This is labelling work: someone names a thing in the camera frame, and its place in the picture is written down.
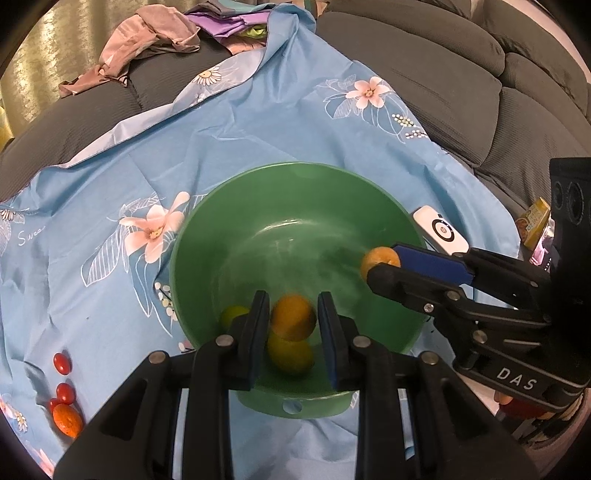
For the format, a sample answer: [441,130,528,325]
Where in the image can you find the tan longan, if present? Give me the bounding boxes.
[360,246,401,280]
[270,295,317,342]

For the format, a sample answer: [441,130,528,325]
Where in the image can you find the orange tangerine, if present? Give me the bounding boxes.
[52,404,84,439]

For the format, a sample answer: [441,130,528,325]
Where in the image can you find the red cherry tomato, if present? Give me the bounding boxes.
[55,382,76,405]
[53,352,72,376]

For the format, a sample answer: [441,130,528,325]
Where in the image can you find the small green lime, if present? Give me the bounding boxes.
[218,305,249,332]

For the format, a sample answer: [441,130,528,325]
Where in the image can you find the red cherry tomato hidden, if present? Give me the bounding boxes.
[48,398,61,414]

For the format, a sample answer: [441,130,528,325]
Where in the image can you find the yellow-green lemon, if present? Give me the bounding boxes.
[266,333,315,376]

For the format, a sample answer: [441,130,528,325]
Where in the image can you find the yellow snack box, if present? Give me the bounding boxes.
[515,197,551,251]

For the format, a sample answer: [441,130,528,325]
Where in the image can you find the white remote device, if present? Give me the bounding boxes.
[412,205,470,255]

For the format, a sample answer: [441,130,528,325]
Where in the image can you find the grey sofa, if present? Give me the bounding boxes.
[0,0,591,213]

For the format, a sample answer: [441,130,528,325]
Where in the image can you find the green plastic bowl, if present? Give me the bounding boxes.
[168,161,431,420]

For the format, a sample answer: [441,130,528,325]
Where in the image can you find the purple folded clothes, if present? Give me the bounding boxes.
[184,1,274,55]

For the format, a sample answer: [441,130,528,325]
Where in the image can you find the pink clothes pile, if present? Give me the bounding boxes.
[58,4,200,98]

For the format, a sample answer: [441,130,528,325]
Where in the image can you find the gold patterned curtain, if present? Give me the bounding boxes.
[0,0,153,153]

